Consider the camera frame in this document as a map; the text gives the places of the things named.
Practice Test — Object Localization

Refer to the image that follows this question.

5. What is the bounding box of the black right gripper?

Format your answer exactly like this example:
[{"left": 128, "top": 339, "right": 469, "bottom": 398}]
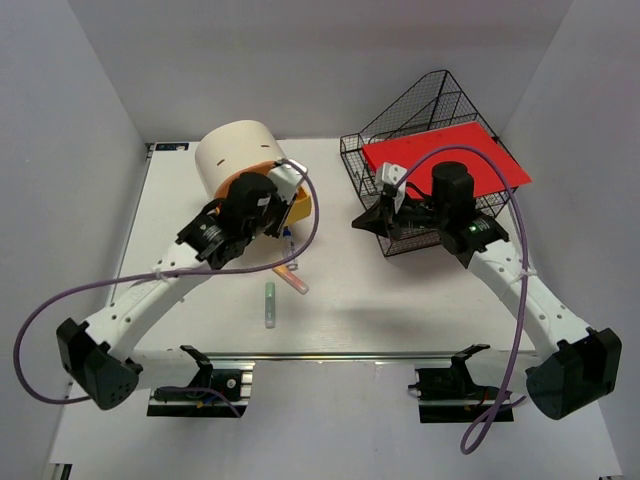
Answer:
[{"left": 352, "top": 191, "right": 449, "bottom": 243}]

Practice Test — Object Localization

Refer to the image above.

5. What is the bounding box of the clear blue-capped spray bottle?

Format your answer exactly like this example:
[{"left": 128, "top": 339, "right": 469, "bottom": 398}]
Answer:
[{"left": 282, "top": 227, "right": 299, "bottom": 271}]

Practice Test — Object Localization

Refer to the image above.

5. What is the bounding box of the orange highlighter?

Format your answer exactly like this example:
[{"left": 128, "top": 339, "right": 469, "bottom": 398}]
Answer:
[{"left": 272, "top": 265, "right": 309, "bottom": 295}]

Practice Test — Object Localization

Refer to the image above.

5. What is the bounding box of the round cream drawer organizer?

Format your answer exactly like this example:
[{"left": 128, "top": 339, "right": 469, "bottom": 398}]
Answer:
[{"left": 195, "top": 120, "right": 312, "bottom": 229}]

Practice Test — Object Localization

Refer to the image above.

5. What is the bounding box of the green highlighter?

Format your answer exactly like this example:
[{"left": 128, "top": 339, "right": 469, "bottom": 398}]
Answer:
[{"left": 264, "top": 282, "right": 276, "bottom": 329}]

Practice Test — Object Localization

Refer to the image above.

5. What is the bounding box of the red folder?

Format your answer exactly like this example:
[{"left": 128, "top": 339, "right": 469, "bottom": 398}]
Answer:
[{"left": 361, "top": 122, "right": 534, "bottom": 199}]

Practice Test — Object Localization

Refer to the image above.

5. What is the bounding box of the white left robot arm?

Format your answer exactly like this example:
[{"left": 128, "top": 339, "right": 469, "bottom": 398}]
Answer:
[{"left": 56, "top": 164, "right": 303, "bottom": 410}]

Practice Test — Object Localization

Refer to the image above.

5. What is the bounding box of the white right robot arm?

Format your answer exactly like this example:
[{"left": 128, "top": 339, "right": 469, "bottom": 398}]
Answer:
[{"left": 352, "top": 162, "right": 622, "bottom": 420}]

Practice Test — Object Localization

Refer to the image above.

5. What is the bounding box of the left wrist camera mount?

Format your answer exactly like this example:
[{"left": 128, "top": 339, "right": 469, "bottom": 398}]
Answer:
[{"left": 267, "top": 158, "right": 308, "bottom": 204}]

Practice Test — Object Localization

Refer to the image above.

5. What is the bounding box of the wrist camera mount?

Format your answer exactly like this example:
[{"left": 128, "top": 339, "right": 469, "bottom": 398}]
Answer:
[
  {"left": 267, "top": 158, "right": 308, "bottom": 204},
  {"left": 375, "top": 162, "right": 407, "bottom": 213}
]

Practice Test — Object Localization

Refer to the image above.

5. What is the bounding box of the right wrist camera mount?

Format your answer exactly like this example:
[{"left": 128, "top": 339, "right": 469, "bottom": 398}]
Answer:
[{"left": 375, "top": 162, "right": 407, "bottom": 213}]

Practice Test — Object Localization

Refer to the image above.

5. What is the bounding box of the aluminium table edge rail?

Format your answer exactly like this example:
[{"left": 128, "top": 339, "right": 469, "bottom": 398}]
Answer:
[{"left": 205, "top": 351, "right": 454, "bottom": 363}]

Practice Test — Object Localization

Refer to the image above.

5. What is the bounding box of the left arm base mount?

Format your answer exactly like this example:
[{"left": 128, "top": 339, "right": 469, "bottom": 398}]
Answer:
[{"left": 146, "top": 367, "right": 253, "bottom": 419}]

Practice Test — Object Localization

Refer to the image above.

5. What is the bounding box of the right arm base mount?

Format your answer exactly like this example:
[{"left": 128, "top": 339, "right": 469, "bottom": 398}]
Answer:
[{"left": 407, "top": 368, "right": 498, "bottom": 424}]

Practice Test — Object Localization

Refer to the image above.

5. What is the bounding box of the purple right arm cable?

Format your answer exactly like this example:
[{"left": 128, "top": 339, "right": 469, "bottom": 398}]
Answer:
[{"left": 399, "top": 144, "right": 529, "bottom": 455}]

